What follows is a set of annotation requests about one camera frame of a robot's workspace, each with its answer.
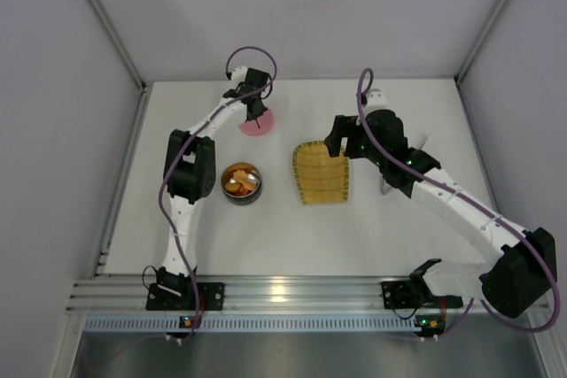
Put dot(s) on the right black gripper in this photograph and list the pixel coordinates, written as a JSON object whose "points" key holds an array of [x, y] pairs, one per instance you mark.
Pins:
{"points": [[338, 138]]}

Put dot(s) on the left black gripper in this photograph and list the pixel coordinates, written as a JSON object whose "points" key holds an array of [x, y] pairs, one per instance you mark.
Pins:
{"points": [[255, 104]]}

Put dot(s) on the pink round lid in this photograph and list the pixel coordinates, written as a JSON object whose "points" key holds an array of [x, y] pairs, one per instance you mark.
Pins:
{"points": [[260, 126]]}

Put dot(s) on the silver metal tongs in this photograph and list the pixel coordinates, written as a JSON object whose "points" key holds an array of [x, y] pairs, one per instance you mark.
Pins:
{"points": [[385, 187]]}

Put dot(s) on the salmon toy slice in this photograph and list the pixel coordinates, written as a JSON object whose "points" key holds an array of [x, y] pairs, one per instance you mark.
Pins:
{"points": [[248, 184]]}

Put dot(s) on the round orange cracker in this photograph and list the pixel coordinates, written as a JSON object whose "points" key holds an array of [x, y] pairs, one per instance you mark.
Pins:
{"points": [[232, 187]]}

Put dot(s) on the red toy chicken drumstick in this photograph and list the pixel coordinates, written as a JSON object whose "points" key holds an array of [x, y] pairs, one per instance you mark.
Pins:
{"points": [[242, 193]]}

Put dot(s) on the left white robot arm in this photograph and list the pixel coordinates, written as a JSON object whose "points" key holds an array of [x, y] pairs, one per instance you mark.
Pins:
{"points": [[189, 177]]}

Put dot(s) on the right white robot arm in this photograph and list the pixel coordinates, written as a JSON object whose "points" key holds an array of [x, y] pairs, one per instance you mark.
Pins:
{"points": [[517, 266]]}

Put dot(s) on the steel round lunch bowl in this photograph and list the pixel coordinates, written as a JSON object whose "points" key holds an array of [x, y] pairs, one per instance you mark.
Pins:
{"points": [[253, 173]]}

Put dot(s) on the green woven bamboo tray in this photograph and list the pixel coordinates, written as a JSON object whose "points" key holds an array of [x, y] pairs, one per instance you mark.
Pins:
{"points": [[320, 178]]}

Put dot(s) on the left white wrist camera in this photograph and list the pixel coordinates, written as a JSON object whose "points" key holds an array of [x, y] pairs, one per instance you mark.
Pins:
{"points": [[237, 75]]}

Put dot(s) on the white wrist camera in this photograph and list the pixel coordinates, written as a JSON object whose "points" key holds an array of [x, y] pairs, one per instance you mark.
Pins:
{"points": [[237, 75], [373, 100]]}

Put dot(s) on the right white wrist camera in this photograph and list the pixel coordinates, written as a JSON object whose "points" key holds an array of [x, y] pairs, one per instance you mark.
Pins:
{"points": [[373, 100]]}

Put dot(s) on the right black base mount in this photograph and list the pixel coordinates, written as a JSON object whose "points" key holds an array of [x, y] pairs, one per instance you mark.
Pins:
{"points": [[407, 295]]}

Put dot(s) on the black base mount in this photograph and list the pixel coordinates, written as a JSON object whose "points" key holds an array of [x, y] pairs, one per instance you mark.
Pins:
{"points": [[407, 295], [210, 295]]}

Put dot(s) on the aluminium mounting rail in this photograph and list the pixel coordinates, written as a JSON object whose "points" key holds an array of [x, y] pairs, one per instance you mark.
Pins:
{"points": [[242, 294]]}

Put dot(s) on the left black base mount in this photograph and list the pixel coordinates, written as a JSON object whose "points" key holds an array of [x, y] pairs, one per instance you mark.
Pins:
{"points": [[210, 295]]}

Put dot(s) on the slotted cable duct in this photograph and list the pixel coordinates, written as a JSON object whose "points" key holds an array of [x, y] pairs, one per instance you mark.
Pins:
{"points": [[260, 323]]}

